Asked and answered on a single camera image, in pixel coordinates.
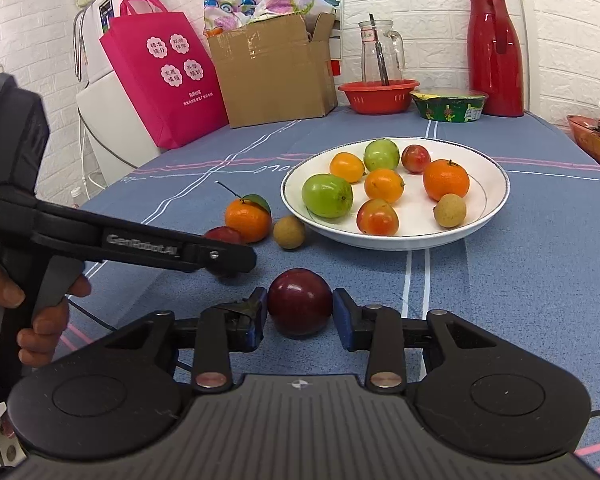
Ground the dark red plum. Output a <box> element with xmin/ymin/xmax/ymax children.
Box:
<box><xmin>268</xmin><ymin>268</ymin><xmax>332</xmax><ymax>338</ymax></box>
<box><xmin>204</xmin><ymin>226</ymin><xmax>245</xmax><ymax>245</ymax></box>

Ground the red-green small apple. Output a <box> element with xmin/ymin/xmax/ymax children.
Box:
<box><xmin>356</xmin><ymin>198</ymin><xmax>400</xmax><ymax>236</ymax></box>

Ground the tan longan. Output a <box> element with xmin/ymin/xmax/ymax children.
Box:
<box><xmin>273</xmin><ymin>216</ymin><xmax>306</xmax><ymax>250</ymax></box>
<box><xmin>434</xmin><ymin>193</ymin><xmax>467</xmax><ymax>229</ymax></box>

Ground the small orange citrus fruit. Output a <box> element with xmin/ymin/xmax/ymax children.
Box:
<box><xmin>364</xmin><ymin>169</ymin><xmax>405</xmax><ymax>204</ymax></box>

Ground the red peach-like fruit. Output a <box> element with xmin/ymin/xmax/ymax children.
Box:
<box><xmin>401</xmin><ymin>144</ymin><xmax>431</xmax><ymax>174</ymax></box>

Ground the tan longan on table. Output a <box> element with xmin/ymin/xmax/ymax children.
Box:
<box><xmin>273</xmin><ymin>216</ymin><xmax>306</xmax><ymax>250</ymax></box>

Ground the tangerine with stem and leaf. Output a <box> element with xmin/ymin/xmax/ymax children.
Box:
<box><xmin>216</xmin><ymin>181</ymin><xmax>272</xmax><ymax>244</ymax></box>

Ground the white appliance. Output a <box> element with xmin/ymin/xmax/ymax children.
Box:
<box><xmin>74</xmin><ymin>0</ymin><xmax>160</xmax><ymax>184</ymax></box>

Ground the orange tangerine on plate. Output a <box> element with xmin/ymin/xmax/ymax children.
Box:
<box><xmin>422</xmin><ymin>159</ymin><xmax>470</xmax><ymax>202</ymax></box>

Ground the white round plate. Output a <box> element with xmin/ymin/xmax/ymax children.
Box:
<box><xmin>280</xmin><ymin>138</ymin><xmax>510</xmax><ymax>252</ymax></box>

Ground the blue striped tablecloth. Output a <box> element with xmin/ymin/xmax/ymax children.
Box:
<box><xmin>54</xmin><ymin>104</ymin><xmax>600</xmax><ymax>478</ymax></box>

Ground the pink tote bag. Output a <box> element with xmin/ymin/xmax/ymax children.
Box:
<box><xmin>100</xmin><ymin>0</ymin><xmax>228</xmax><ymax>150</ymax></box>

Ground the red plastic basket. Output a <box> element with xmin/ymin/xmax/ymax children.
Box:
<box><xmin>338</xmin><ymin>79</ymin><xmax>419</xmax><ymax>115</ymax></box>

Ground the green foil bowl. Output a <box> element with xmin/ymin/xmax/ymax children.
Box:
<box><xmin>411</xmin><ymin>89</ymin><xmax>488</xmax><ymax>122</ymax></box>

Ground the black stirrer in pitcher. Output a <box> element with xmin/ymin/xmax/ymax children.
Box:
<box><xmin>368</xmin><ymin>13</ymin><xmax>389</xmax><ymax>86</ymax></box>

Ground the brown cardboard box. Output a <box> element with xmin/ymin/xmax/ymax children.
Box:
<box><xmin>208</xmin><ymin>13</ymin><xmax>338</xmax><ymax>128</ymax></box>

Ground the glass pitcher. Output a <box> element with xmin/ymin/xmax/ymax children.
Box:
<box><xmin>358</xmin><ymin>14</ymin><xmax>405</xmax><ymax>86</ymax></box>

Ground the red thermos jug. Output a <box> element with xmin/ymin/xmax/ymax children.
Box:
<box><xmin>467</xmin><ymin>0</ymin><xmax>524</xmax><ymax>117</ymax></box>

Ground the floral cloth in box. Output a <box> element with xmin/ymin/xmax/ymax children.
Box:
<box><xmin>204</xmin><ymin>0</ymin><xmax>337</xmax><ymax>37</ymax></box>

